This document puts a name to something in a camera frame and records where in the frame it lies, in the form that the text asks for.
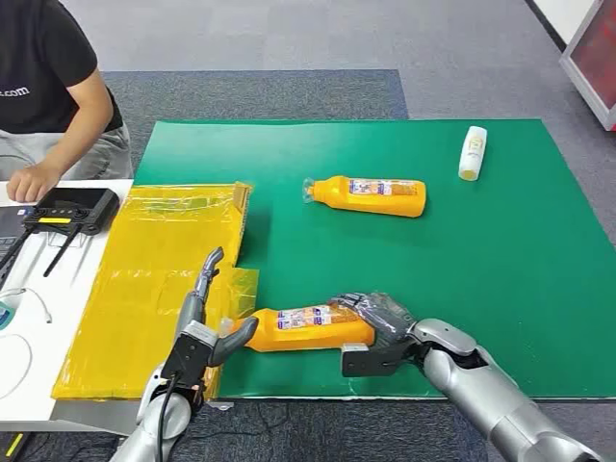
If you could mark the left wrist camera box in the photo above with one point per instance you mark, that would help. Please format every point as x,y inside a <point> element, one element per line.
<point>185,360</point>

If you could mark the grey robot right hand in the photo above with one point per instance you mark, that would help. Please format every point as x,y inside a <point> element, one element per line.
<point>385,319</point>

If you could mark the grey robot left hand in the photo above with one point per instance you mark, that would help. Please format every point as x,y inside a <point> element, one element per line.
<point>192,309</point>

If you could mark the person's hand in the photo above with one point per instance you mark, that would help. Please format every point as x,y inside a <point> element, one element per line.
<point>29,183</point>

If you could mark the orange bottle with clear cap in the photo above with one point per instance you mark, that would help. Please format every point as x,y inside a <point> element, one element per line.
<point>308,328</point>
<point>375,197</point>

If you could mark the yellow tape strip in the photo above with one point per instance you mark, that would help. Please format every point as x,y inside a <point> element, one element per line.
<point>14,444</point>

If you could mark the green mat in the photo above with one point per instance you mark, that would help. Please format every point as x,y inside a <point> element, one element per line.
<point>481,268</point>

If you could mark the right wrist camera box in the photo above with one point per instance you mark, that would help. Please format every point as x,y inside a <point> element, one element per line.
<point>365,362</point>

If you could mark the yellow plastic sheet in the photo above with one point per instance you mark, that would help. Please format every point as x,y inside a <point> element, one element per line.
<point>144,268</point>

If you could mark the dark laptop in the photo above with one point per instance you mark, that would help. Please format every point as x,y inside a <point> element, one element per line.
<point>8,226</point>

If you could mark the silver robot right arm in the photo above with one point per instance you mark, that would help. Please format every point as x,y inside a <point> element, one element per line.
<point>491,395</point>

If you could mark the red panel with white frame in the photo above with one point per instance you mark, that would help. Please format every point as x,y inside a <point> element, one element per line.
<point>596,57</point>

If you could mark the teal and white device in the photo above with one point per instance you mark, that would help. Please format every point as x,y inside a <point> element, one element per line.
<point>4,317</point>

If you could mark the black controller with antennas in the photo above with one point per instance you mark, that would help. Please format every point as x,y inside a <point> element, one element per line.
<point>77,207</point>

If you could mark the person's forearm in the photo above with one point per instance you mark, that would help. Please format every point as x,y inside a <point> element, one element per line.
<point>77,134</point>

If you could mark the person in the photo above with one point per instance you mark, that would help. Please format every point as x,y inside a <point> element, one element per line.
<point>38,64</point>

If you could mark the small white bottle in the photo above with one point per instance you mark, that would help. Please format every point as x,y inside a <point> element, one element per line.
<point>472,153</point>

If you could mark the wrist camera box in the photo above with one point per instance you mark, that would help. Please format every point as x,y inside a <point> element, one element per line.
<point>185,360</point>
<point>365,362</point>

